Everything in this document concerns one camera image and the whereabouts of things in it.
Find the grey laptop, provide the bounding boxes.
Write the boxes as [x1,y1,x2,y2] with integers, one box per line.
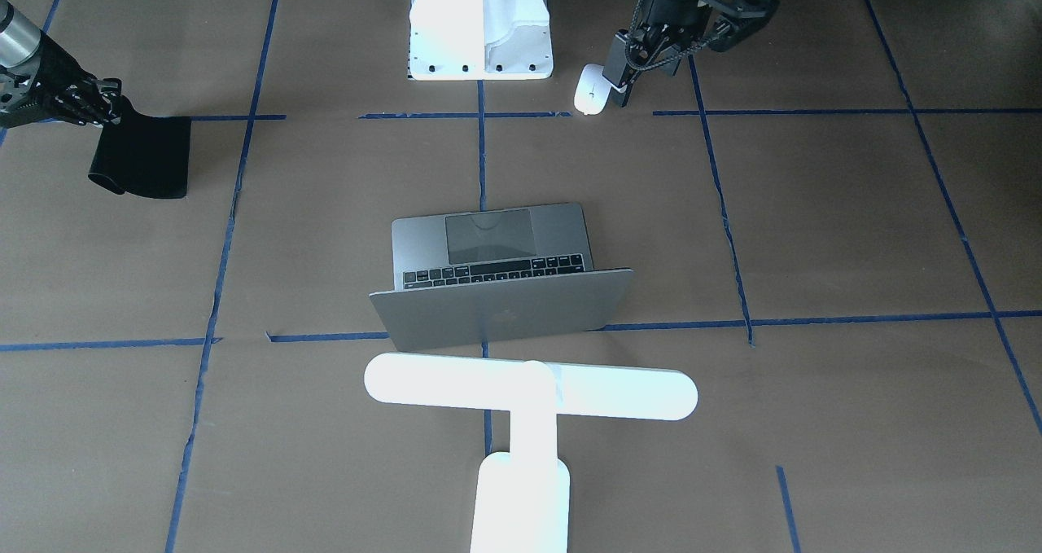
[369,203,635,352]

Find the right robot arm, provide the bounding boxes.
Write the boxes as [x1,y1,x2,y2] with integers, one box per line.
[1,0,122,129]

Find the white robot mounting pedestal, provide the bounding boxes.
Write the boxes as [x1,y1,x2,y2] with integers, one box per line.
[407,0,554,81]

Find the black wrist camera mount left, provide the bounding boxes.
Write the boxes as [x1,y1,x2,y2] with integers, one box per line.
[706,0,782,53]

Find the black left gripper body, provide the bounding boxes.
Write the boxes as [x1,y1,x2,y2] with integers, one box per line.
[628,0,713,73]

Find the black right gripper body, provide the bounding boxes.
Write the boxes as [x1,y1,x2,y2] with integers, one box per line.
[1,44,120,129]

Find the white desk lamp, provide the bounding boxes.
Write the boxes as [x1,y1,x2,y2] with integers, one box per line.
[364,353,698,552]

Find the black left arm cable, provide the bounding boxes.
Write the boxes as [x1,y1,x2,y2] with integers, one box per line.
[623,0,733,77]

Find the black mouse pad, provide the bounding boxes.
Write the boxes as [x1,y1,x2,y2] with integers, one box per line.
[88,112,192,200]

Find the white computer mouse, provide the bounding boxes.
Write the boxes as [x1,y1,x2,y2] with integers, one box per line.
[573,62,615,116]

